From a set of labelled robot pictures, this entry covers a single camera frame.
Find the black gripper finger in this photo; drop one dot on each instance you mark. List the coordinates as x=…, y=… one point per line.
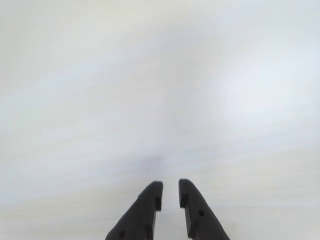
x=140, y=220
x=202, y=222

